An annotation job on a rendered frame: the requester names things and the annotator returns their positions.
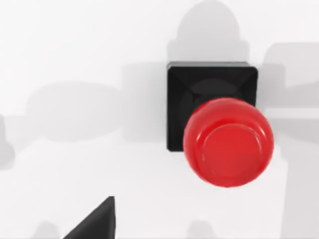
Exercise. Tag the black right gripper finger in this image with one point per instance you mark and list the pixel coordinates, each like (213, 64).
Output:
(99, 221)

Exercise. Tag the black square button base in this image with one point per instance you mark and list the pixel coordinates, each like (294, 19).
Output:
(179, 99)

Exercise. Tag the red push button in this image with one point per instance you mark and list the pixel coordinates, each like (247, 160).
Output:
(228, 143)

